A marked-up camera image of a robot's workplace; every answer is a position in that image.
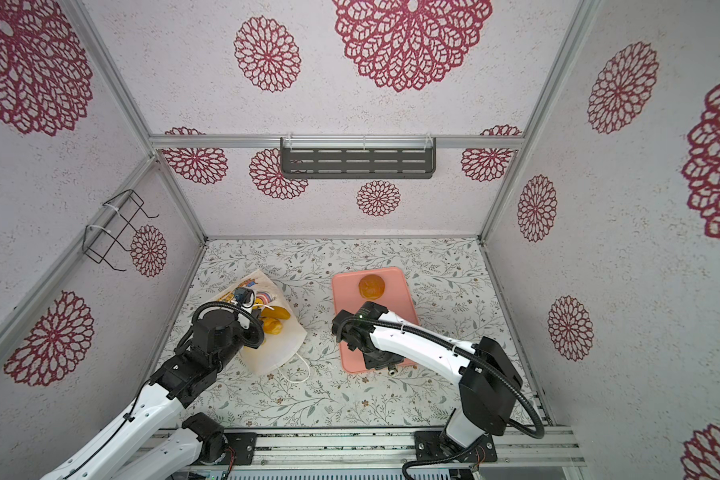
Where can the white paper bag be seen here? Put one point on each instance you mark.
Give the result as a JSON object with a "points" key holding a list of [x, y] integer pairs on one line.
{"points": [[283, 333]]}

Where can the yellow croissant bread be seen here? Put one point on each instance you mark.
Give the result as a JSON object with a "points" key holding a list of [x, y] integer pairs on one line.
{"points": [[275, 312]]}

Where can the round brown bun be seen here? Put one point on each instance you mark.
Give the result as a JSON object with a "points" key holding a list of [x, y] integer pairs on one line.
{"points": [[371, 287]]}

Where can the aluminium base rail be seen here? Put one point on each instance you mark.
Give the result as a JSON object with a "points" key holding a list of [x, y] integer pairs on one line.
{"points": [[390, 447]]}

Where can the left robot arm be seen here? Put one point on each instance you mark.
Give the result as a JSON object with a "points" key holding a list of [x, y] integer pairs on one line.
{"points": [[160, 400]]}

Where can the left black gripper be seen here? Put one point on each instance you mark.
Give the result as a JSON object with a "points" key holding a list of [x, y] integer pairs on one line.
{"points": [[253, 329]]}

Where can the pink plastic tray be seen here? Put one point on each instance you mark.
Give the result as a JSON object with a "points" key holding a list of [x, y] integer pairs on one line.
{"points": [[346, 296]]}

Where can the grey wall shelf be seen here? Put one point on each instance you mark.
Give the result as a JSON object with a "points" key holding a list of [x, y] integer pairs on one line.
{"points": [[362, 159]]}

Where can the orange fake bread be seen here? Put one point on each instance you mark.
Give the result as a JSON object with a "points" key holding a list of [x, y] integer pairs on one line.
{"points": [[272, 326]]}

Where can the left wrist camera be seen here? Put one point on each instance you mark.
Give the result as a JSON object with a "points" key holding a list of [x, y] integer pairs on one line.
{"points": [[244, 297]]}

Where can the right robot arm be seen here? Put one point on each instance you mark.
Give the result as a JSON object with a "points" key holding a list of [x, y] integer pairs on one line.
{"points": [[489, 386]]}

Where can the black wire rack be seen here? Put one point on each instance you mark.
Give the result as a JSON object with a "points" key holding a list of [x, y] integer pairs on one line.
{"points": [[100, 240]]}

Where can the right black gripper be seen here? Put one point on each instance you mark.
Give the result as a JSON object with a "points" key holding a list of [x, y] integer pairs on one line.
{"points": [[372, 366]]}

